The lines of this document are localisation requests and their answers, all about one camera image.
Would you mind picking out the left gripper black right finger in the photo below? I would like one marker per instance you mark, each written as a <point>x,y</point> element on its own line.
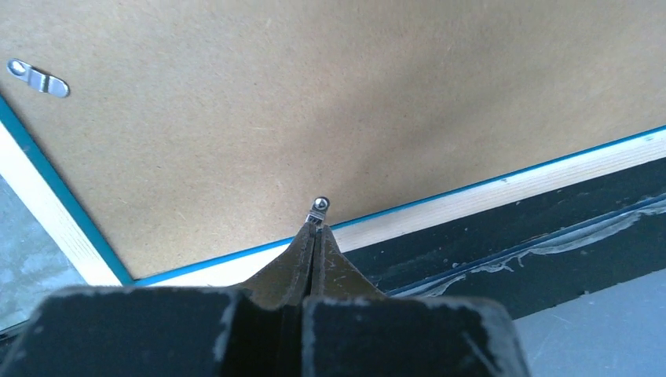
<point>349,328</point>

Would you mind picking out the brown cardboard backing board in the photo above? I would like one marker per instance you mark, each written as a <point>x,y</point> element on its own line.
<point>194,129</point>

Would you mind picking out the blue wooden picture frame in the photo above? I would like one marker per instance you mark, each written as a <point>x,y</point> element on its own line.
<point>33,179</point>

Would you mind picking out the silver metal turn clip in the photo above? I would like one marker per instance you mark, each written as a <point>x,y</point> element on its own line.
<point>318,211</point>

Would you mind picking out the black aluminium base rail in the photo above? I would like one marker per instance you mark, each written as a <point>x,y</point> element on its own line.
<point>535,253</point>

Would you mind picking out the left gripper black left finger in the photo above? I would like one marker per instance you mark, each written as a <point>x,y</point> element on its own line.
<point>249,329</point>

